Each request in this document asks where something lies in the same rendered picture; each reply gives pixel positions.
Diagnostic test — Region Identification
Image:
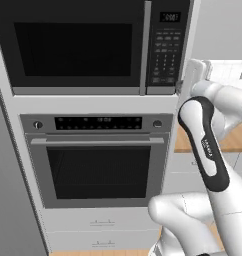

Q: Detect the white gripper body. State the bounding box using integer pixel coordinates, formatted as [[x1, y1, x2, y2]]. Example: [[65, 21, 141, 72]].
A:
[[183, 58, 207, 100]]

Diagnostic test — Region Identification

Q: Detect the black and steel microwave oven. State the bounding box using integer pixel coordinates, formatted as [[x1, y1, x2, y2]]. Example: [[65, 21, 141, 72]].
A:
[[0, 0, 195, 98]]

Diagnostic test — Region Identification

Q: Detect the black microwave door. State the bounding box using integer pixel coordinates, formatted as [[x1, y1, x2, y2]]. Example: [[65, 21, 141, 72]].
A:
[[0, 0, 148, 97]]

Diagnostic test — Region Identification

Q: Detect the steel oven door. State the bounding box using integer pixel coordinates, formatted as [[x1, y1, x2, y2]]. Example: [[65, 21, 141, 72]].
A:
[[24, 132, 171, 210]]

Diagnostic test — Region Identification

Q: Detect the white cupboard run wooden top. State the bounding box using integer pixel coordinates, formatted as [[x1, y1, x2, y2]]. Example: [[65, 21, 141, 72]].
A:
[[166, 119, 242, 195]]

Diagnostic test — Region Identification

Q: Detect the white tall appliance cabinet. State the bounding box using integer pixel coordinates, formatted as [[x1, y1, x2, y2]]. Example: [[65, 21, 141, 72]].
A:
[[0, 0, 203, 256]]

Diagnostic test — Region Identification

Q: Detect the steel built-in oven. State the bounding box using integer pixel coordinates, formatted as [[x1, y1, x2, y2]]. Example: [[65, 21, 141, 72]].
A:
[[19, 112, 174, 210]]

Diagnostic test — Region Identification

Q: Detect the white drawer front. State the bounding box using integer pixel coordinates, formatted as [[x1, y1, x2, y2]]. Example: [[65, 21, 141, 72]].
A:
[[46, 229, 161, 253], [41, 207, 161, 233]]

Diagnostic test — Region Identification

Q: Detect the grey fridge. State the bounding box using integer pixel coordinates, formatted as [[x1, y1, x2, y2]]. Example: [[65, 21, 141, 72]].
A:
[[0, 66, 49, 256]]

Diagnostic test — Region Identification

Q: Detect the grey microwave door handle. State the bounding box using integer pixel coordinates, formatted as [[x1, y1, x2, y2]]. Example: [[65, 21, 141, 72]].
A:
[[139, 0, 153, 97]]

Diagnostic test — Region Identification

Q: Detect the grey oven door handle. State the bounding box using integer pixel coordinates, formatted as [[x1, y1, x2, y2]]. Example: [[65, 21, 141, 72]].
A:
[[29, 136, 166, 147]]

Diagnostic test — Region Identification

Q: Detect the thin grey drawer handle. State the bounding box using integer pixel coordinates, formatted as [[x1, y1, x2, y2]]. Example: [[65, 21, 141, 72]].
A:
[[89, 218, 116, 227], [91, 239, 116, 249]]

